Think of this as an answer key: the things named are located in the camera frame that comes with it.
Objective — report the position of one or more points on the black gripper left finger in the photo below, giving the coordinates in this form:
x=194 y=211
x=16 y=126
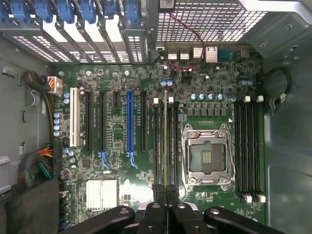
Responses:
x=156 y=219

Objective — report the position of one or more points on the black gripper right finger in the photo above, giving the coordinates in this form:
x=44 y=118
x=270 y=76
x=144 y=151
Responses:
x=180 y=219

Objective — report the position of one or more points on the black RAM slot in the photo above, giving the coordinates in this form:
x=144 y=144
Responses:
x=237 y=146
x=171 y=141
x=253 y=146
x=176 y=141
x=245 y=146
x=162 y=141
x=156 y=141

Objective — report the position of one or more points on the silver finned heatsink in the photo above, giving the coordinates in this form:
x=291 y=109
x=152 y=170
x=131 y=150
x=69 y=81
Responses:
x=101 y=195

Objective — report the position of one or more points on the silver CPU socket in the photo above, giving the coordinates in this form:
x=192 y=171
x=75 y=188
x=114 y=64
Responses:
x=208 y=156

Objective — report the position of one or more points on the long black expansion slot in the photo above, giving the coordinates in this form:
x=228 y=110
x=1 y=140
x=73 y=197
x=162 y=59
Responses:
x=89 y=122
x=103 y=122
x=144 y=122

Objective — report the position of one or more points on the blue expansion slot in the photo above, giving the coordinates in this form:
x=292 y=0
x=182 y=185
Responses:
x=130 y=122

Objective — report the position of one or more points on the green motherboard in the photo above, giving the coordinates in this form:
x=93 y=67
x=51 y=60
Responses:
x=117 y=122

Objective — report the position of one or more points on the short black expansion slot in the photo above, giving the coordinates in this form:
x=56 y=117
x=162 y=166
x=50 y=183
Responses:
x=116 y=100

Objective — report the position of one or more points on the white expansion slot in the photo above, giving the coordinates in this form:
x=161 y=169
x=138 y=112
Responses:
x=74 y=117

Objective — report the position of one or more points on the grey metal PC case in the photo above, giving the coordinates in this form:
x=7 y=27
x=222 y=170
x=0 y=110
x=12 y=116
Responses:
x=287 y=136

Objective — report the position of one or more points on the rear port block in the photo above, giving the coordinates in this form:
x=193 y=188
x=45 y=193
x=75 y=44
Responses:
x=207 y=52

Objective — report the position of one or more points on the blue card retention clip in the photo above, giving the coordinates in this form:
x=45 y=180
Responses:
x=65 y=11
x=131 y=12
x=20 y=12
x=88 y=11
x=109 y=7
x=44 y=11

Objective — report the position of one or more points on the perforated slot cover bracket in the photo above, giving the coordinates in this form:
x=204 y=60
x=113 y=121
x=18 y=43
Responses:
x=134 y=46

